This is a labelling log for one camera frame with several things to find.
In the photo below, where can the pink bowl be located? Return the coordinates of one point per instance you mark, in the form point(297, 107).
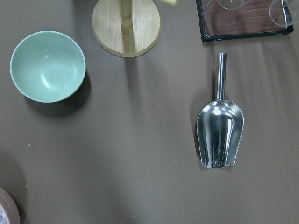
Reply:
point(9, 213)

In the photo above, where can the wooden glass holder stand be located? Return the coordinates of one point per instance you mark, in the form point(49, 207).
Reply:
point(126, 28)

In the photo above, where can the steel ice scoop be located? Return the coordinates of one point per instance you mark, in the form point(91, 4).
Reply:
point(219, 126)

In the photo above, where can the black wire glass rack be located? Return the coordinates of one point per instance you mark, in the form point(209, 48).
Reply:
point(252, 20)

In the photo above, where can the mint green bowl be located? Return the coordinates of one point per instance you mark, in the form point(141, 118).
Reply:
point(47, 66)

